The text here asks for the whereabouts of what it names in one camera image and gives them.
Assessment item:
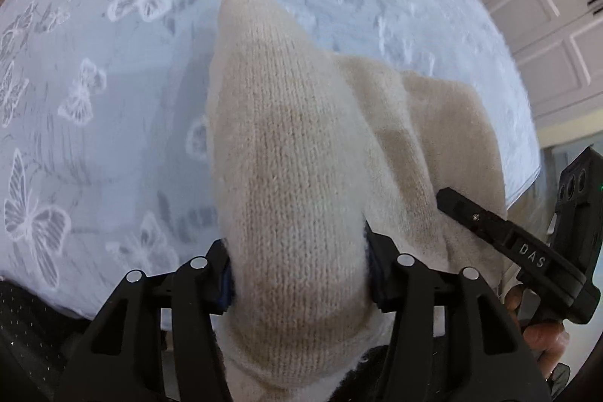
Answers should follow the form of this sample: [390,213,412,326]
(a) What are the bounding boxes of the person's right hand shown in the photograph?
[504,285,570,379]

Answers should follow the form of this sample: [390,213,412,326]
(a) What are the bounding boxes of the blue butterfly print bedsheet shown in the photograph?
[1,0,540,317]

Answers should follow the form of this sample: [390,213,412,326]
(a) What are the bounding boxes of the black sparkly garment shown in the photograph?
[0,281,91,401]

